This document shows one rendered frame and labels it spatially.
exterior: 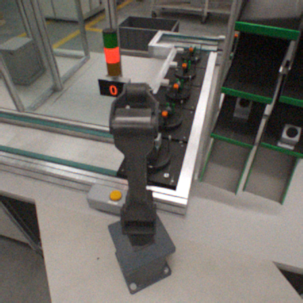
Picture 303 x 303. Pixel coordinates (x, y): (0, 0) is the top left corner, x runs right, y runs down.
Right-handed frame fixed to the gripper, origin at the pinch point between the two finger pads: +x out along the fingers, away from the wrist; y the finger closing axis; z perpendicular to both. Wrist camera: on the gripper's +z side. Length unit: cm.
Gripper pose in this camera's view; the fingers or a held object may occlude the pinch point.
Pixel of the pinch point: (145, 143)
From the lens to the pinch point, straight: 84.0
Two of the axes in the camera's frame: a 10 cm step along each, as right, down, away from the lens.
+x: 0.4, 5.1, 8.6
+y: 1.3, 8.5, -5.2
